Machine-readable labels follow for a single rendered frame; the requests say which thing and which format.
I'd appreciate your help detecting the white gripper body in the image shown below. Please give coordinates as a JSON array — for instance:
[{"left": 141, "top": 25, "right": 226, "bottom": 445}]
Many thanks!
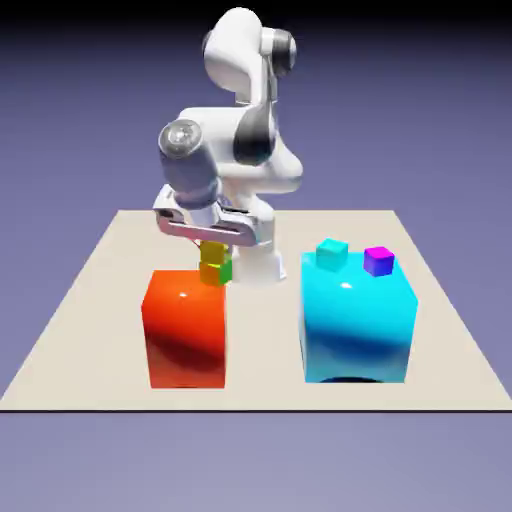
[{"left": 152, "top": 206, "right": 260, "bottom": 248}]

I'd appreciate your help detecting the small yellow cube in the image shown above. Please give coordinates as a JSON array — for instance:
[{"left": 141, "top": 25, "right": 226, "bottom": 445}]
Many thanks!
[{"left": 199, "top": 241, "right": 230, "bottom": 267}]

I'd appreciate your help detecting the small green cube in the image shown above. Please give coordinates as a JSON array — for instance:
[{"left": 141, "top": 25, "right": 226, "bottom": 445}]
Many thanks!
[{"left": 198, "top": 259, "right": 234, "bottom": 288}]

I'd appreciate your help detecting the small cyan cube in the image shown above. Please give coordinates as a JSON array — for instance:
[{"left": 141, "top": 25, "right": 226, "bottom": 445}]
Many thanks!
[{"left": 315, "top": 237, "right": 350, "bottom": 273}]

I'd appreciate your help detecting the small purple cube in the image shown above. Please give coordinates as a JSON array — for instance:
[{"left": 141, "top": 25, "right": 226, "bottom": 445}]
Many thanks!
[{"left": 362, "top": 246, "right": 396, "bottom": 278}]

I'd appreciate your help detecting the large orange box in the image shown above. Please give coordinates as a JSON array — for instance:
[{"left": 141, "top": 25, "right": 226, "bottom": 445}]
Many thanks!
[{"left": 140, "top": 268, "right": 228, "bottom": 390}]

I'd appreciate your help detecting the large cyan box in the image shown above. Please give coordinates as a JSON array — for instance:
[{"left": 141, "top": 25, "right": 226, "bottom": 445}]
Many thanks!
[{"left": 298, "top": 250, "right": 420, "bottom": 385}]

